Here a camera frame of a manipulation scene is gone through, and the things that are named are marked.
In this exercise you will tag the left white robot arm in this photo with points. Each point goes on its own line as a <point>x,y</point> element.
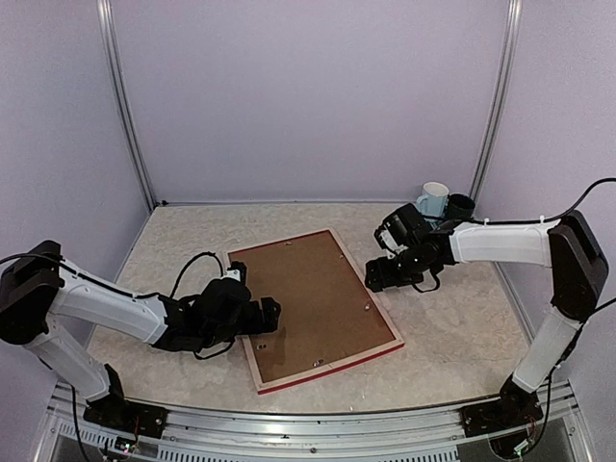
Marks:
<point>40,287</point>

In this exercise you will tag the aluminium front rail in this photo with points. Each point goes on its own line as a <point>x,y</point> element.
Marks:
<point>429,433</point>

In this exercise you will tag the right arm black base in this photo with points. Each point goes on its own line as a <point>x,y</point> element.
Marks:
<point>513,407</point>

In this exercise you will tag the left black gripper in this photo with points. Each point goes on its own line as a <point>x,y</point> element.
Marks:
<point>269,324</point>

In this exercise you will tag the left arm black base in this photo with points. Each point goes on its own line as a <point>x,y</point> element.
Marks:
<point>117,412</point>

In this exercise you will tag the aluminium corner post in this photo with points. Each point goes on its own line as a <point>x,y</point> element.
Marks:
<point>107,27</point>
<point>505,67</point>

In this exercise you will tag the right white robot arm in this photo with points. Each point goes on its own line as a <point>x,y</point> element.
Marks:
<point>565,245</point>

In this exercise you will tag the wooden red picture frame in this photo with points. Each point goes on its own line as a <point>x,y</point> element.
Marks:
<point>385,313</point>

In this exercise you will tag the right aluminium corner post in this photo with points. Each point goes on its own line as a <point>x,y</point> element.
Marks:
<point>505,67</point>

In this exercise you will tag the brown backing board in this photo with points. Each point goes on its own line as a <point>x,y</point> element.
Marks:
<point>308,308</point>

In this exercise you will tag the left aluminium corner post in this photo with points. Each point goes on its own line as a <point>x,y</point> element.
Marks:
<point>107,27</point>

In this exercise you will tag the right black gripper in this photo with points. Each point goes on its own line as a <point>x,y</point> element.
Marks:
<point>381,278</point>

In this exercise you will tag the dark green mug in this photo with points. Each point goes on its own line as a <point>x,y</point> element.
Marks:
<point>459,207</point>

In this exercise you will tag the light blue mug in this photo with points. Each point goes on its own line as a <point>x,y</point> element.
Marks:
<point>433,200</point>

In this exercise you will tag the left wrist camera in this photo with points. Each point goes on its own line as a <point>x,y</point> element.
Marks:
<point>237,271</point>

